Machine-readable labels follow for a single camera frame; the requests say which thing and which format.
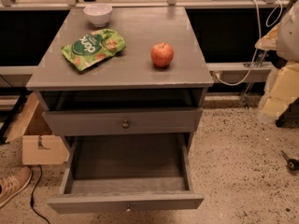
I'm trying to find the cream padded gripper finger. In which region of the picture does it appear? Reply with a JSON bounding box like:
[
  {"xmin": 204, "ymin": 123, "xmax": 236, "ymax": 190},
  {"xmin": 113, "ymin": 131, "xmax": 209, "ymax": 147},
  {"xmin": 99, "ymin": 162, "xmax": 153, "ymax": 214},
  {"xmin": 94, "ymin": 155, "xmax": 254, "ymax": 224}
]
[
  {"xmin": 258, "ymin": 61, "xmax": 299, "ymax": 122},
  {"xmin": 255, "ymin": 24, "xmax": 279, "ymax": 51}
]

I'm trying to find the red apple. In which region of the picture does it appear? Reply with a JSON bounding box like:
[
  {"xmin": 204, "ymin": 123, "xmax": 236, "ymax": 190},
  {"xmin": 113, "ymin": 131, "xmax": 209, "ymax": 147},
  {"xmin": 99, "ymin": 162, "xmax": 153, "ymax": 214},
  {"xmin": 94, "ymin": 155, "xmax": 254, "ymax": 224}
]
[{"xmin": 150, "ymin": 43, "xmax": 174, "ymax": 67}]

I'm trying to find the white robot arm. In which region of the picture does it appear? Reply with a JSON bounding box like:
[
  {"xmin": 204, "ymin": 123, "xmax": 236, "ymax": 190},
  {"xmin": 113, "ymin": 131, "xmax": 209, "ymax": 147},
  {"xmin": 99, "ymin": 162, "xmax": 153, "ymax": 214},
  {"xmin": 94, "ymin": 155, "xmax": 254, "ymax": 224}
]
[{"xmin": 255, "ymin": 1, "xmax": 299, "ymax": 123}]

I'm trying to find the grey wooden drawer cabinet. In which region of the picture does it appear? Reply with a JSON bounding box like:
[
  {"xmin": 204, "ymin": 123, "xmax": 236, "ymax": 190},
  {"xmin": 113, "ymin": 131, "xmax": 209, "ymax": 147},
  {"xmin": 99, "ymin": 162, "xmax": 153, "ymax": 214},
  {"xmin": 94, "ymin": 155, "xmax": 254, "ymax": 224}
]
[{"xmin": 25, "ymin": 6, "xmax": 215, "ymax": 216}]

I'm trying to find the open grey lower drawer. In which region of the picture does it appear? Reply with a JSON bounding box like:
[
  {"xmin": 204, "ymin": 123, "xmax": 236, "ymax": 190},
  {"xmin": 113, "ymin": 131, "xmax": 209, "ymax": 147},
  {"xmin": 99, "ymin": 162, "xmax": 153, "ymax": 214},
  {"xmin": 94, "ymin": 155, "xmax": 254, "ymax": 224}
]
[{"xmin": 49, "ymin": 133, "xmax": 204, "ymax": 214}]

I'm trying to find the black tool on floor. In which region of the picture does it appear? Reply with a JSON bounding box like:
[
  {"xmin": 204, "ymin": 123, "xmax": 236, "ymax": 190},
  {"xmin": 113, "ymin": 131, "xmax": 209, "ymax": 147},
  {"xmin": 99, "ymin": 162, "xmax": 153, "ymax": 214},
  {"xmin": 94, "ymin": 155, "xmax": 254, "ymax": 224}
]
[{"xmin": 281, "ymin": 151, "xmax": 299, "ymax": 171}]

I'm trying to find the white ceramic bowl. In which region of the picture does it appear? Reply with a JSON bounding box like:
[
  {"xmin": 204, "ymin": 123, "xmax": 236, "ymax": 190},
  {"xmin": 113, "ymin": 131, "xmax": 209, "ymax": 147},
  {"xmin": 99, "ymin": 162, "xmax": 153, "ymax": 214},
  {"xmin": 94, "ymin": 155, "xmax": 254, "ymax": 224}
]
[{"xmin": 83, "ymin": 4, "xmax": 113, "ymax": 27}]

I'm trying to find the green snack bag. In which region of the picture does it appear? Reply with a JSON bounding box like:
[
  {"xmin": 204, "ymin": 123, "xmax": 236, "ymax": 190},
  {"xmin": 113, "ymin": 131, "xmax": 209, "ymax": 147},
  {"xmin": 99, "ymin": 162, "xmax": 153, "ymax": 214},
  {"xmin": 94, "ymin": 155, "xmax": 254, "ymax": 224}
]
[{"xmin": 61, "ymin": 29, "xmax": 126, "ymax": 72}]

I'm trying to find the cardboard box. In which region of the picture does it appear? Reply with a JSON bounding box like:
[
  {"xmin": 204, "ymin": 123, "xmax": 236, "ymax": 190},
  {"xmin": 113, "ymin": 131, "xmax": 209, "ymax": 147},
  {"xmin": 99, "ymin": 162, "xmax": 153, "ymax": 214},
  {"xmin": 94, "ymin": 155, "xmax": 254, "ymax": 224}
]
[{"xmin": 7, "ymin": 93, "xmax": 69, "ymax": 165}]

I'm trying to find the tan sneaker shoe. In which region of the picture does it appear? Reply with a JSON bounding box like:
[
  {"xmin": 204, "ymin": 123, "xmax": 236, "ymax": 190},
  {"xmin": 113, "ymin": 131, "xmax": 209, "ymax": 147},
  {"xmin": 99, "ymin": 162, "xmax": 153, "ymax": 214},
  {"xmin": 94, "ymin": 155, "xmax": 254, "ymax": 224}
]
[{"xmin": 0, "ymin": 166, "xmax": 32, "ymax": 208}]

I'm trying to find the white cable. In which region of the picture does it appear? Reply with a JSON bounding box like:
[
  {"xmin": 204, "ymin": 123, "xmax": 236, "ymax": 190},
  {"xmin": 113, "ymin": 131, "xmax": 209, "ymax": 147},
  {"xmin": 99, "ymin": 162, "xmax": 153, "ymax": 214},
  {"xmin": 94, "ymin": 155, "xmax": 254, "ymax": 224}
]
[{"xmin": 214, "ymin": 0, "xmax": 284, "ymax": 87}]

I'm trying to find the grey metal rail beam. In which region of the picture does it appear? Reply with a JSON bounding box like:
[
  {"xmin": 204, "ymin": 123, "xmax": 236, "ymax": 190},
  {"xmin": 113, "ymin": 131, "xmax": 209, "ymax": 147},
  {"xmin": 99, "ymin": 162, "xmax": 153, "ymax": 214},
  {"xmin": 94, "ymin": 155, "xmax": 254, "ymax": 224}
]
[{"xmin": 207, "ymin": 62, "xmax": 274, "ymax": 84}]

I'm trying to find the black floor cable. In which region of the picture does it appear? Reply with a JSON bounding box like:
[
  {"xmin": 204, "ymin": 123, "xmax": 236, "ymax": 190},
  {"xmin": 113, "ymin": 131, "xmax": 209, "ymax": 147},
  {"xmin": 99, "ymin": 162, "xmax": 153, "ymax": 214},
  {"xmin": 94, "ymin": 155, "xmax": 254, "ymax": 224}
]
[{"xmin": 29, "ymin": 164, "xmax": 50, "ymax": 224}]

